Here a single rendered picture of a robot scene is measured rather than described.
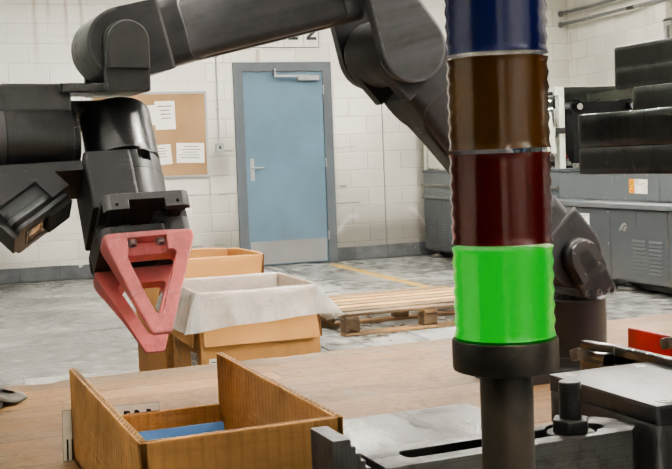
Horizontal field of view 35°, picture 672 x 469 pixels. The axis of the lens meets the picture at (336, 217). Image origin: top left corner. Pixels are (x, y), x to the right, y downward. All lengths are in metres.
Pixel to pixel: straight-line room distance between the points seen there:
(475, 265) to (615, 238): 8.52
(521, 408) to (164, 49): 0.54
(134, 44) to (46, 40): 10.60
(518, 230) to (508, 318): 0.03
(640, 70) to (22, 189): 0.45
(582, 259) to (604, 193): 7.97
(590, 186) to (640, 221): 0.74
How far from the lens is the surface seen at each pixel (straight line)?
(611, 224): 8.95
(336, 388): 1.05
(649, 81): 0.68
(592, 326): 1.08
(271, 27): 0.93
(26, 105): 0.87
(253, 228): 11.72
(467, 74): 0.40
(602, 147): 0.65
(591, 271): 1.06
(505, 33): 0.39
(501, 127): 0.39
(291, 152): 11.82
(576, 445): 0.57
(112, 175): 0.84
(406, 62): 0.95
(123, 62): 0.86
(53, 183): 0.84
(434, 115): 0.98
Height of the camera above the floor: 1.12
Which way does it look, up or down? 3 degrees down
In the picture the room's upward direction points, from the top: 2 degrees counter-clockwise
